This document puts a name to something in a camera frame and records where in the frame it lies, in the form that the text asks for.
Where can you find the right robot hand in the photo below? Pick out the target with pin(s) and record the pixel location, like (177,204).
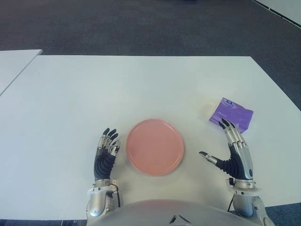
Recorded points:
(237,162)

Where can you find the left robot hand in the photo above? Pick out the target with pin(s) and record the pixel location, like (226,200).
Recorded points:
(103,162)

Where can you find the purple tissue paper pack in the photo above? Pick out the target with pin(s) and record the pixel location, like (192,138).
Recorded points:
(231,111)

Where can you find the pink round plate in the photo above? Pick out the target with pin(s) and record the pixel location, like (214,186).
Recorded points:
(155,147)

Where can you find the silver robot torso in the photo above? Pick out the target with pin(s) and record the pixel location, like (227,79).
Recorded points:
(150,213)

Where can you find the white adjacent table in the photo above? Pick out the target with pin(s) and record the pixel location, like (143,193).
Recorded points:
(14,66)

